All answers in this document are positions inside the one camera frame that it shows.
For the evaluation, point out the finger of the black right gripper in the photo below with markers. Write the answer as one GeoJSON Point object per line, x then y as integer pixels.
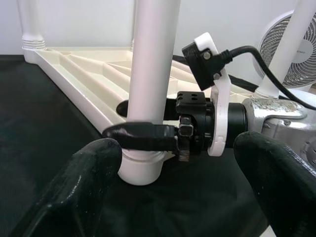
{"type": "Point", "coordinates": [170, 108]}
{"type": "Point", "coordinates": [143, 135]}

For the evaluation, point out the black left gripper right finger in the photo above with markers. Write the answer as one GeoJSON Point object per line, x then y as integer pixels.
{"type": "Point", "coordinates": [284, 192]}

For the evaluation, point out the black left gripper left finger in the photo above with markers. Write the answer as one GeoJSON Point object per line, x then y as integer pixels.
{"type": "Point", "coordinates": [74, 197]}

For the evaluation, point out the white plastic table top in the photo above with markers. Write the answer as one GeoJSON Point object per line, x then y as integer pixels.
{"type": "Point", "coordinates": [86, 74]}

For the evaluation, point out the black tablecloth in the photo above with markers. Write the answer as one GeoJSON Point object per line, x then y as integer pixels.
{"type": "Point", "coordinates": [37, 123]}

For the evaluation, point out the white standing fan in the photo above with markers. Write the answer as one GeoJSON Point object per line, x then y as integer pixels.
{"type": "Point", "coordinates": [308, 66]}

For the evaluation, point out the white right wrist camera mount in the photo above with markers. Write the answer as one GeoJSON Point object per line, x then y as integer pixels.
{"type": "Point", "coordinates": [219, 111]}

